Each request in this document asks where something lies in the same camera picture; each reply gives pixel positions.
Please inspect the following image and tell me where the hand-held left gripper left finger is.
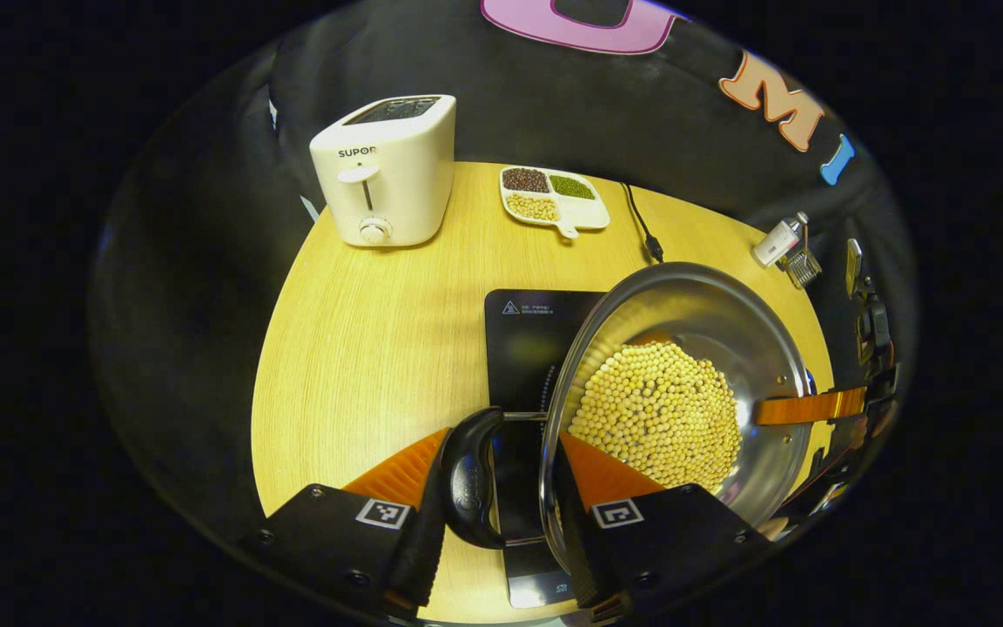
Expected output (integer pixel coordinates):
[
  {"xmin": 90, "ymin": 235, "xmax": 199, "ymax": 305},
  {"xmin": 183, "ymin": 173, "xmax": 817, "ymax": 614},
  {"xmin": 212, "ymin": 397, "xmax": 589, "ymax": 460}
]
[{"xmin": 239, "ymin": 427, "xmax": 452, "ymax": 621}]

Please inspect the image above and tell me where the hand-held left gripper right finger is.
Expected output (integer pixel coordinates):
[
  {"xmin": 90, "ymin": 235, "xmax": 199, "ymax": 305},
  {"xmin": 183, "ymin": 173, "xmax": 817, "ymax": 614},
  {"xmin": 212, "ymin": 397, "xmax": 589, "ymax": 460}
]
[{"xmin": 548, "ymin": 433, "xmax": 774, "ymax": 621}]

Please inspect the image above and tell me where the steel pot with black handles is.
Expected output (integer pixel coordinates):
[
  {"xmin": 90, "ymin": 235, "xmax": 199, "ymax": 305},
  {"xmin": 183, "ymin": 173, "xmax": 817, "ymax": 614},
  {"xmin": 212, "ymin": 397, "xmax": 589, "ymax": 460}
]
[{"xmin": 439, "ymin": 261, "xmax": 816, "ymax": 576}]

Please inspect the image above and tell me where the black induction cooktop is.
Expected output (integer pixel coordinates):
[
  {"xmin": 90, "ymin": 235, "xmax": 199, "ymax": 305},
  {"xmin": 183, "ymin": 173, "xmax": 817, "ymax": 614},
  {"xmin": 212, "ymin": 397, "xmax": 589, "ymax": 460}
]
[{"xmin": 483, "ymin": 288, "xmax": 611, "ymax": 610}]

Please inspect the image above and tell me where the clear bottle with pink label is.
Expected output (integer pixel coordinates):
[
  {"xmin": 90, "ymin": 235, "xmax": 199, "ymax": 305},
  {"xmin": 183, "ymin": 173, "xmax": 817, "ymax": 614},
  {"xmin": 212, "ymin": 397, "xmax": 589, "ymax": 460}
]
[{"xmin": 750, "ymin": 212, "xmax": 810, "ymax": 268}]

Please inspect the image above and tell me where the pile of soybeans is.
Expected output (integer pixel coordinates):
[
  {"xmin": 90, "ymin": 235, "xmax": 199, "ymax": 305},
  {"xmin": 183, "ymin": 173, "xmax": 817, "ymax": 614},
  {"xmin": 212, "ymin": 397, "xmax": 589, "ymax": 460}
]
[{"xmin": 568, "ymin": 341, "xmax": 744, "ymax": 495}]

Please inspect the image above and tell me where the white divided dish of beans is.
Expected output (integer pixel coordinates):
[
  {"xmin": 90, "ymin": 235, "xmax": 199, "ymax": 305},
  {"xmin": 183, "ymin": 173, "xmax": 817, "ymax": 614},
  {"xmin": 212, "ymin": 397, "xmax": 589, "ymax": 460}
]
[{"xmin": 499, "ymin": 165, "xmax": 611, "ymax": 239}]

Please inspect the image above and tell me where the white toaster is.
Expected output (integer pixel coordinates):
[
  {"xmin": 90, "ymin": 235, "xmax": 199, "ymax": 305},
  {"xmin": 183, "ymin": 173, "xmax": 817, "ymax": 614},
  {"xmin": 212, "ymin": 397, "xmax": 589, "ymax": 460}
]
[{"xmin": 309, "ymin": 94, "xmax": 457, "ymax": 248}]

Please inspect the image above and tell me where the wire mesh holder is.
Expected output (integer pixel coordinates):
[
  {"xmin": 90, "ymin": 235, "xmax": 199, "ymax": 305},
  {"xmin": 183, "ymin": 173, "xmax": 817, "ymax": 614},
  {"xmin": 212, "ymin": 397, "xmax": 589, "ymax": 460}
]
[{"xmin": 783, "ymin": 222, "xmax": 823, "ymax": 290}]

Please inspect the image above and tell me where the black power cable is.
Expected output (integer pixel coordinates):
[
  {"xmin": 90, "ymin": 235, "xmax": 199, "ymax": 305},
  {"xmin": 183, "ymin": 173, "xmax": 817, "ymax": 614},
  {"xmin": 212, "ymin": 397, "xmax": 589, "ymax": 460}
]
[{"xmin": 619, "ymin": 181, "xmax": 666, "ymax": 265}]

